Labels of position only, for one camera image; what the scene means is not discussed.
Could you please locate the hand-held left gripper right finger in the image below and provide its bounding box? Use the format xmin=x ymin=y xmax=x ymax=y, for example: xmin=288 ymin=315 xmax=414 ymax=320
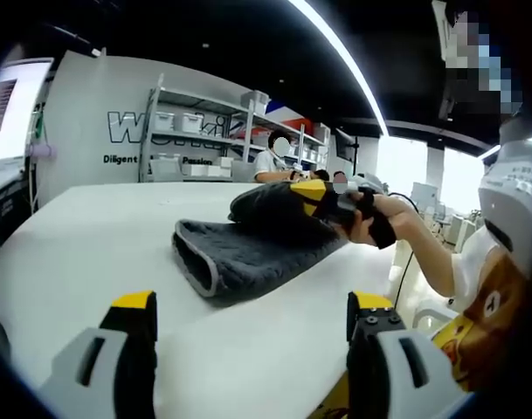
xmin=346 ymin=291 xmax=463 ymax=419

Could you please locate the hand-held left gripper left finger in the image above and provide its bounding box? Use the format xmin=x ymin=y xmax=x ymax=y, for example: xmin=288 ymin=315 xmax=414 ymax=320
xmin=40 ymin=290 xmax=158 ymax=419

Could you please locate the grey towel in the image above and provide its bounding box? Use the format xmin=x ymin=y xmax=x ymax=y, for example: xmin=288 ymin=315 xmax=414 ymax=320
xmin=172 ymin=181 xmax=352 ymax=299

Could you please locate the person's right hand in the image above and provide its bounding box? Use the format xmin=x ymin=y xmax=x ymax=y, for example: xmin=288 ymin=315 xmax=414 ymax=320
xmin=348 ymin=189 xmax=420 ymax=251

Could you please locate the black monitor on stand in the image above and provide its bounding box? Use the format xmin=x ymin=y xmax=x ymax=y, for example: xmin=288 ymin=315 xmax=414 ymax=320
xmin=334 ymin=128 xmax=361 ymax=175

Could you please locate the ceiling light strip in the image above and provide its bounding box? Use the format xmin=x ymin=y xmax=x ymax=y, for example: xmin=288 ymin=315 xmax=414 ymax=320
xmin=287 ymin=0 xmax=389 ymax=136

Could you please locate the white table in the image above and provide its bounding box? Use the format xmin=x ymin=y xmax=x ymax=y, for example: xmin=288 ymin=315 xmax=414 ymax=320
xmin=0 ymin=181 xmax=424 ymax=419

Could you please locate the group of white storage bins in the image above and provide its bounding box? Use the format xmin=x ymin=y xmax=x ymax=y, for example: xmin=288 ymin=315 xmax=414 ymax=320
xmin=160 ymin=90 xmax=326 ymax=178

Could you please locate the white chest device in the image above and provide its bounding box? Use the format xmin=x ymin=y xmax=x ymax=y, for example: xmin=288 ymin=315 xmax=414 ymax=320
xmin=477 ymin=115 xmax=532 ymax=271

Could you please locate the metal shelving rack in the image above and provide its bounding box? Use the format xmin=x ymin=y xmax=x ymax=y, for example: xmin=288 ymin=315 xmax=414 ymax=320
xmin=138 ymin=73 xmax=332 ymax=182

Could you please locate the black cabinet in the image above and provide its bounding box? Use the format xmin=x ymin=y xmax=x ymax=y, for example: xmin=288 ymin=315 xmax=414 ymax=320
xmin=0 ymin=172 xmax=35 ymax=258

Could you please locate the purple rolled mat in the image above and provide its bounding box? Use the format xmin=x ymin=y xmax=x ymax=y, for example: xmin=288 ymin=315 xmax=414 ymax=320
xmin=27 ymin=144 xmax=58 ymax=161

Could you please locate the grey lettered partition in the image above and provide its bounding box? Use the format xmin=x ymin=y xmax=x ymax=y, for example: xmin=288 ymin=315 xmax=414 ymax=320
xmin=42 ymin=50 xmax=258 ymax=197

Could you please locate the pink lit monitor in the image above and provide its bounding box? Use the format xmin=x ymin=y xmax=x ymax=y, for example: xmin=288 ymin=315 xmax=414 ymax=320
xmin=0 ymin=58 xmax=55 ymax=162

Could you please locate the black cable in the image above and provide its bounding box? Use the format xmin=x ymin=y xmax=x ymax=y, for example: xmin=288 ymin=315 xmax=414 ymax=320
xmin=385 ymin=190 xmax=422 ymax=309

